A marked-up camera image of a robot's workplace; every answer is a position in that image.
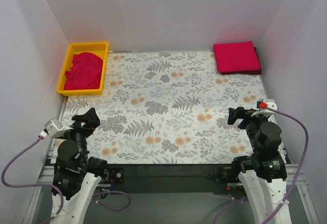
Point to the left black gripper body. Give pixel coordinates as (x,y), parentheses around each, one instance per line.
(78,126)

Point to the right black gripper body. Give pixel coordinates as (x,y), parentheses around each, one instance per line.
(243,118)

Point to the bright red t-shirt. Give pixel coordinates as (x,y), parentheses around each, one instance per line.
(221,50)

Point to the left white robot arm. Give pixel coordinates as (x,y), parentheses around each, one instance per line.
(76,175)

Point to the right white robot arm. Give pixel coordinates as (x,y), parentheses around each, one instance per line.
(263,174)

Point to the folded dark red t-shirt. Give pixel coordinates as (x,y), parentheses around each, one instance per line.
(243,62)

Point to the red t-shirt in bin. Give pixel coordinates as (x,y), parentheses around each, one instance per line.
(85,72)

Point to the yellow plastic bin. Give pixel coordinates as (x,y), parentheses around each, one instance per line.
(98,48)

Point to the floral patterned table mat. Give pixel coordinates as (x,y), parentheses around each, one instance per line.
(167,108)

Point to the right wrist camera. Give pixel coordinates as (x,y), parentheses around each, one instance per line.
(266,108)

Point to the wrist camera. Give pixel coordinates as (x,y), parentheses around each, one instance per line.
(266,108)
(54,129)

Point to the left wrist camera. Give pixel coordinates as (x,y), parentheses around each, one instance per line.
(54,129)

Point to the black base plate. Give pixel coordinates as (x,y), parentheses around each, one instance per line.
(173,178)

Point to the aluminium rail frame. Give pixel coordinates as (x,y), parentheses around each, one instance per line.
(295,178)

